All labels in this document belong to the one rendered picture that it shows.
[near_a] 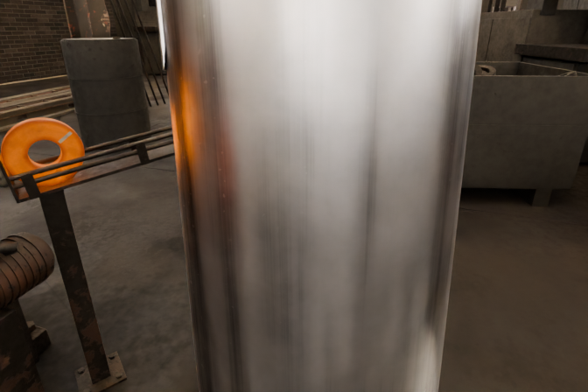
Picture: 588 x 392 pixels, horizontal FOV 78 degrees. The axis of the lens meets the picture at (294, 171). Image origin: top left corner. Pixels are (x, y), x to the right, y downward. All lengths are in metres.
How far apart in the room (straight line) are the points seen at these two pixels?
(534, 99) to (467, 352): 1.38
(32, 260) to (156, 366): 0.54
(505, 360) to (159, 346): 1.11
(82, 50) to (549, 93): 3.11
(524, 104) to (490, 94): 0.19
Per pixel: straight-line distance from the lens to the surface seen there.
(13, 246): 0.95
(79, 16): 5.16
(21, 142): 0.99
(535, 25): 3.71
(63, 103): 5.16
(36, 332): 1.51
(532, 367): 1.47
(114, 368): 1.37
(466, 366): 1.38
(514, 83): 2.23
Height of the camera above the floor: 0.97
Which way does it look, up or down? 22 degrees down
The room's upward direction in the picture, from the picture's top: straight up
